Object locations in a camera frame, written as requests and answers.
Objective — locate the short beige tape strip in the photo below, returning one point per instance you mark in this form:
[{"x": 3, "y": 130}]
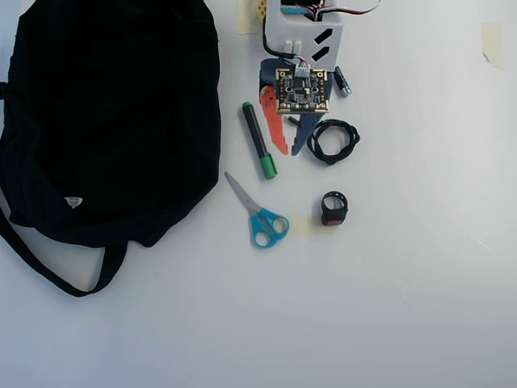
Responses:
[{"x": 301, "y": 225}]

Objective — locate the black fabric bag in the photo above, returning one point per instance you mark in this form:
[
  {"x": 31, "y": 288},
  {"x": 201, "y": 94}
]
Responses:
[{"x": 101, "y": 121}]

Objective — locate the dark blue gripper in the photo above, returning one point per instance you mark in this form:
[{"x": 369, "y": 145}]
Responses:
[{"x": 268, "y": 99}]

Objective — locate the black marker with green cap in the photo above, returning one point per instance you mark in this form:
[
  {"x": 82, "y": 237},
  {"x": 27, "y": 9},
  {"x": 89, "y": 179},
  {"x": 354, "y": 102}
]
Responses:
[{"x": 256, "y": 133}]

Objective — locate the torn beige tape piece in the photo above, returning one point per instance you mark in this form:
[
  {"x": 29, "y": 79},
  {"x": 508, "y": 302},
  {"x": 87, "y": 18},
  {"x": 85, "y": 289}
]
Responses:
[{"x": 493, "y": 44}]

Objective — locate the small black red clip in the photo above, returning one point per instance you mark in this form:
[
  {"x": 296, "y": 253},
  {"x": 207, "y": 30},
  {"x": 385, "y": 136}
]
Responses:
[{"x": 334, "y": 214}]

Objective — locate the black camera circuit board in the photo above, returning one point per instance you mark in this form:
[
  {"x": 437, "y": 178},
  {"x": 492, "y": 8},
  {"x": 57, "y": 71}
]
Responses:
[{"x": 302, "y": 91}]

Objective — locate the grey white teal robot arm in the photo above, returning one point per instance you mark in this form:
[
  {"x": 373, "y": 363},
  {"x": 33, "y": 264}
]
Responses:
[{"x": 299, "y": 36}]

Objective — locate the long beige tape strip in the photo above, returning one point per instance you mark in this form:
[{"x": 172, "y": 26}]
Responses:
[{"x": 247, "y": 16}]

